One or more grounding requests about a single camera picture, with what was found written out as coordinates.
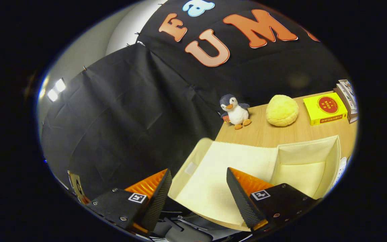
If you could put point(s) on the penguin plush toy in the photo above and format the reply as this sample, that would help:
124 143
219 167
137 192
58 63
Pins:
236 112

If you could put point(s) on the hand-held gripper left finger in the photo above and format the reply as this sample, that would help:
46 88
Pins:
155 201

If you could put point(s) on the yellow book with red circle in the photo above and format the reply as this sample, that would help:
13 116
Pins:
324 109

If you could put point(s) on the ceiling light panel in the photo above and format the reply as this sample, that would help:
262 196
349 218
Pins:
52 95
60 84

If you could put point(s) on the yellow round plush bun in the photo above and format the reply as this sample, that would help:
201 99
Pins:
282 111

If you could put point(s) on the white illustrated book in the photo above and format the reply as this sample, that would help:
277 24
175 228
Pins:
347 86
348 101

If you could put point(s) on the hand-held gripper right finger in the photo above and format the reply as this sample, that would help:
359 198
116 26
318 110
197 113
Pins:
242 201

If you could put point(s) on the brown book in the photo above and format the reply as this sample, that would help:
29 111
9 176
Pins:
352 118

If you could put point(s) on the cream fabric storage box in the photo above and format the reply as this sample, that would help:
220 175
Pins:
213 174

